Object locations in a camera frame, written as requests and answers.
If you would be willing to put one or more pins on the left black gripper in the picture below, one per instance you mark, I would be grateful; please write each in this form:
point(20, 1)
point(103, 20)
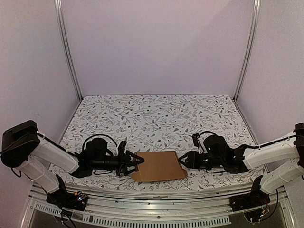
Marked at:
point(123, 165)

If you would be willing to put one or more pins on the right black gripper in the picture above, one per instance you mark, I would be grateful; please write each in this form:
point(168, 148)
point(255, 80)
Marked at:
point(193, 159)

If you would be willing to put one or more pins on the brown cardboard box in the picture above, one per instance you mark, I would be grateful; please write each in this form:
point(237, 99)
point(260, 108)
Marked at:
point(158, 166)

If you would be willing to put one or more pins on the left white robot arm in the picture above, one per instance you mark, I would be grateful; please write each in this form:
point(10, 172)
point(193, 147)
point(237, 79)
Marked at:
point(26, 149)

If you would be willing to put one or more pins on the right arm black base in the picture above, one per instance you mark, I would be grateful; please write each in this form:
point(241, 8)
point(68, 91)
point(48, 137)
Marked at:
point(256, 197)

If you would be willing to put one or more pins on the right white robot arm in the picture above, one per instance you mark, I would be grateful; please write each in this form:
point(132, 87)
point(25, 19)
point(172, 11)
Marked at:
point(289, 148)

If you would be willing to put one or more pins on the floral patterned table mat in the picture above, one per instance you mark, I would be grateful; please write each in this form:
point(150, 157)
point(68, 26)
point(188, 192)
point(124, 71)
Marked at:
point(153, 123)

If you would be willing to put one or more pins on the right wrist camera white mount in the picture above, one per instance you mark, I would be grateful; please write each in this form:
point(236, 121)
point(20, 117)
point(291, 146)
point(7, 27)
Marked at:
point(196, 142)

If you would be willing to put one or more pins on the aluminium front rail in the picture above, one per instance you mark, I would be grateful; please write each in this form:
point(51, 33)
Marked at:
point(106, 208)

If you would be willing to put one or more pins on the right aluminium frame post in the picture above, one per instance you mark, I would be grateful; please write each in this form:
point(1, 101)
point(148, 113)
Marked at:
point(249, 48)

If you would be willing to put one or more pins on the aluminium frame post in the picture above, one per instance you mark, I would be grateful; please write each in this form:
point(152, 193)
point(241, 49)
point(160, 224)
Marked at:
point(66, 48)
point(249, 48)

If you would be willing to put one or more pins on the left aluminium frame post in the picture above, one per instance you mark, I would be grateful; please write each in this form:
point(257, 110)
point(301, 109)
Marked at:
point(66, 48)

